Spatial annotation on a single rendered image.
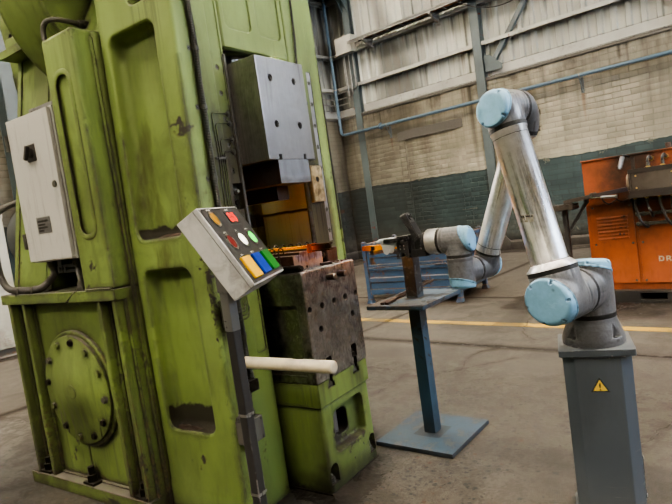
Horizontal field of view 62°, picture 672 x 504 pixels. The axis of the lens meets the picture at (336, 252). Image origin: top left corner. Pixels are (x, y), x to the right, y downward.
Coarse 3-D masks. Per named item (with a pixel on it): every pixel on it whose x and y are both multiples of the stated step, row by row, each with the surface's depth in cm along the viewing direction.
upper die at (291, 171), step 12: (252, 168) 227; (264, 168) 223; (276, 168) 220; (288, 168) 224; (300, 168) 230; (252, 180) 228; (264, 180) 224; (276, 180) 221; (288, 180) 223; (300, 180) 230
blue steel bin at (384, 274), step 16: (368, 256) 640; (384, 256) 628; (432, 256) 595; (368, 272) 643; (384, 272) 632; (400, 272) 620; (432, 272) 598; (368, 288) 645; (384, 288) 635; (400, 288) 621; (432, 288) 599
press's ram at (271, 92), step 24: (240, 72) 217; (264, 72) 216; (288, 72) 228; (240, 96) 218; (264, 96) 215; (288, 96) 227; (240, 120) 220; (264, 120) 214; (288, 120) 226; (240, 144) 222; (264, 144) 215; (288, 144) 225; (312, 144) 238
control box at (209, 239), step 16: (208, 208) 169; (224, 208) 182; (192, 224) 161; (208, 224) 161; (224, 224) 172; (240, 224) 185; (192, 240) 162; (208, 240) 161; (224, 240) 163; (240, 240) 174; (208, 256) 162; (224, 256) 161; (240, 256) 165; (224, 272) 161; (240, 272) 160; (272, 272) 181; (240, 288) 161; (256, 288) 178
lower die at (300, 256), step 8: (304, 248) 230; (280, 256) 231; (288, 256) 224; (296, 256) 224; (304, 256) 228; (312, 256) 233; (320, 256) 237; (288, 264) 224; (296, 264) 224; (304, 264) 228; (312, 264) 232
